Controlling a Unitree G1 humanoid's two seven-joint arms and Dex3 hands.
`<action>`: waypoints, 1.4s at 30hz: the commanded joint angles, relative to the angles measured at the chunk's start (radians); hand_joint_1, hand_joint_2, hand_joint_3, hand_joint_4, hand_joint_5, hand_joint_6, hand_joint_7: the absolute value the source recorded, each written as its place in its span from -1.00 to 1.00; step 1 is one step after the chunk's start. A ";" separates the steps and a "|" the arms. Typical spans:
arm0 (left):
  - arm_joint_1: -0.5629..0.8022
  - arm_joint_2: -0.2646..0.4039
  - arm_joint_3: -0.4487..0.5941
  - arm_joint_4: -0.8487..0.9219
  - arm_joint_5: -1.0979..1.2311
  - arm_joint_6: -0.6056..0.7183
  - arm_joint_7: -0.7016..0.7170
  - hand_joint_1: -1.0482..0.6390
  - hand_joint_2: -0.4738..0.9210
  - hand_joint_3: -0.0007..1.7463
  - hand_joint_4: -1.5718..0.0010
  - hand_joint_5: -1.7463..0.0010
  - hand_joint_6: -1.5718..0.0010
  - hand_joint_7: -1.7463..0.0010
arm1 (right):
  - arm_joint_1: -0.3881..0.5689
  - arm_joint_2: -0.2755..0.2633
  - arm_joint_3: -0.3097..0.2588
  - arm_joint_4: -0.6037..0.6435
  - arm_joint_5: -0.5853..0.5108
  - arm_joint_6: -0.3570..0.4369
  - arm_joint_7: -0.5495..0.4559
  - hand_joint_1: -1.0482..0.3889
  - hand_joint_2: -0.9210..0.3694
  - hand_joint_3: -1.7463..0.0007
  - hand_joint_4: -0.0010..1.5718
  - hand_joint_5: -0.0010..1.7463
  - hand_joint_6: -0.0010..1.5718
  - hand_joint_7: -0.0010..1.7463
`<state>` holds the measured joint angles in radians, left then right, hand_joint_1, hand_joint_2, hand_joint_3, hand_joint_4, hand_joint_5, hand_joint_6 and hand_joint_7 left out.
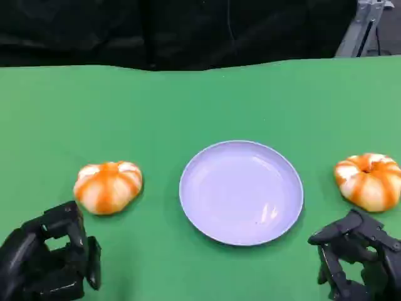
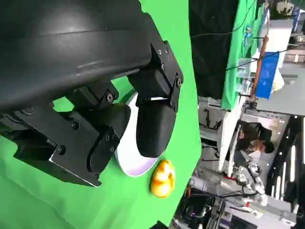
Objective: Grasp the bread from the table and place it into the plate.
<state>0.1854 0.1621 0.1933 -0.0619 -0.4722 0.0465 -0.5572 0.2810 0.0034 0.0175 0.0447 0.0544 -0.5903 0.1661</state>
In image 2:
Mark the lilac plate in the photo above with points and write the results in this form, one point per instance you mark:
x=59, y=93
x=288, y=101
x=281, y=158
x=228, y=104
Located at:
x=133, y=168

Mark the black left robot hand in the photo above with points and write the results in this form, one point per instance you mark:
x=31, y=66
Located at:
x=71, y=59

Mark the blue cloth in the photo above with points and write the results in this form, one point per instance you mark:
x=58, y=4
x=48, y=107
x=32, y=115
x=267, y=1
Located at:
x=268, y=76

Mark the large orange white bread roll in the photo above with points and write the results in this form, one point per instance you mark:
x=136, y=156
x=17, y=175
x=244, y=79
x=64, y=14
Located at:
x=164, y=179

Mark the silver metal frame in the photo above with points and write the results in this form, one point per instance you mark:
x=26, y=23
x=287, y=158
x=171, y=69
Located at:
x=228, y=138

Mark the green hanging backdrop cloth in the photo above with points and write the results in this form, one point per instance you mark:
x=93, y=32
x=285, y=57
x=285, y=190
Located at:
x=233, y=83

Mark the green table cloth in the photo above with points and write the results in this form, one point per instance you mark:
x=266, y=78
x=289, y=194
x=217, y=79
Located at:
x=71, y=207

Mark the black curtain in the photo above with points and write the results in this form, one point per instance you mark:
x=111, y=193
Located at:
x=210, y=47

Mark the brown wooden pole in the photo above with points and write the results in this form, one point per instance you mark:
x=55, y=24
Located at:
x=259, y=66

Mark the person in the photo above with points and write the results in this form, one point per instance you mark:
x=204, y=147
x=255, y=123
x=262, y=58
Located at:
x=264, y=148

